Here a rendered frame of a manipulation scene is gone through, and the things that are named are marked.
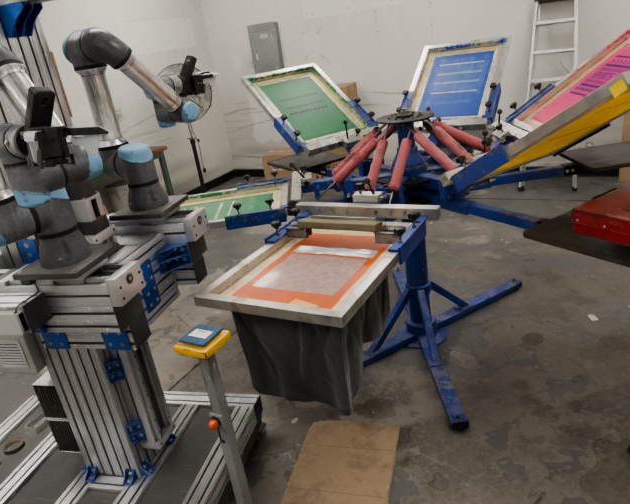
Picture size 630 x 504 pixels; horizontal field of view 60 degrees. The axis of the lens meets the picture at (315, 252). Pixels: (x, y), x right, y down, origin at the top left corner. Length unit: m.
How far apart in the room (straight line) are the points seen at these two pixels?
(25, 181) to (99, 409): 1.15
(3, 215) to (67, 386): 0.88
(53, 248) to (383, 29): 5.18
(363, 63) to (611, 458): 4.99
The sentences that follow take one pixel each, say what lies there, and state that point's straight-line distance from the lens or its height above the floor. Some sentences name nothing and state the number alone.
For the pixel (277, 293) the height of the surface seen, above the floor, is 0.95.
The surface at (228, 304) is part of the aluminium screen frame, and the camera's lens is 1.87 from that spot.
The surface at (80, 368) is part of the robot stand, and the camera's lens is 2.24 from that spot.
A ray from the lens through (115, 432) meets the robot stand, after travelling 2.36.
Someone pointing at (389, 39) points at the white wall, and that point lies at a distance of 6.40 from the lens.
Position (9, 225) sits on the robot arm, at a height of 1.42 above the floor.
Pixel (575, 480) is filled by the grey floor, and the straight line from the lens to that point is 2.56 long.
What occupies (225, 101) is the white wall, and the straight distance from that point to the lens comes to 7.64.
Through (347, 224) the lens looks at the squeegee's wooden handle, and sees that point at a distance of 2.16.
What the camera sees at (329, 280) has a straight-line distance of 1.95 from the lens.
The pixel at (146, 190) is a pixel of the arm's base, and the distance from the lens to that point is 2.12.
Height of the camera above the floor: 1.80
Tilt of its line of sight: 22 degrees down
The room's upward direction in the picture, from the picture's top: 9 degrees counter-clockwise
